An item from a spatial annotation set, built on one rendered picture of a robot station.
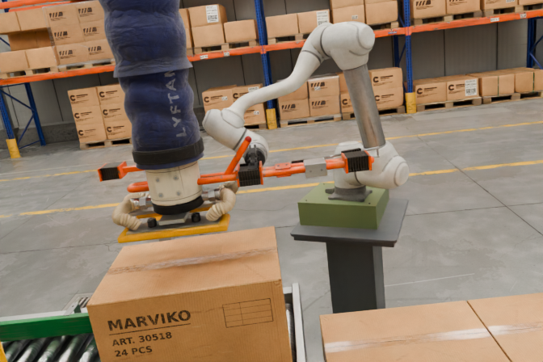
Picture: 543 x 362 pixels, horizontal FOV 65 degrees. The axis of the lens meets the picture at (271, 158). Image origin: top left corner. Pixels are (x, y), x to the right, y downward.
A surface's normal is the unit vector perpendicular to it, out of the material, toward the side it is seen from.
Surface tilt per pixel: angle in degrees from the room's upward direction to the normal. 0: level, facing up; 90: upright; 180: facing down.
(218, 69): 90
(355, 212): 90
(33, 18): 89
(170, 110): 107
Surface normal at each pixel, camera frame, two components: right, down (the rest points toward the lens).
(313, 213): -0.39, 0.29
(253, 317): 0.04, 0.25
